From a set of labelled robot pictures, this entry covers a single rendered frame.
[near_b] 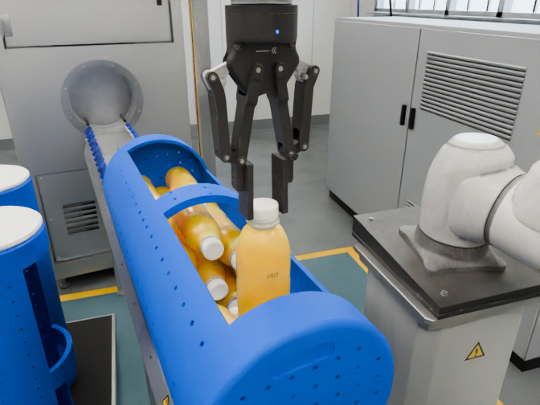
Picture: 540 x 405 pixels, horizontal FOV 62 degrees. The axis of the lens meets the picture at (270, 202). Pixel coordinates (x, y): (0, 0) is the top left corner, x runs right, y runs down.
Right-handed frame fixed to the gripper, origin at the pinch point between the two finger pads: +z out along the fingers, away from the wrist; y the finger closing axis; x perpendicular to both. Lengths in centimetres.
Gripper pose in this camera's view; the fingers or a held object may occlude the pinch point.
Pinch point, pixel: (263, 187)
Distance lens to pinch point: 53.9
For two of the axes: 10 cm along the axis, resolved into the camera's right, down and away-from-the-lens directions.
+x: 4.2, 3.6, -8.3
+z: 0.0, 9.2, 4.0
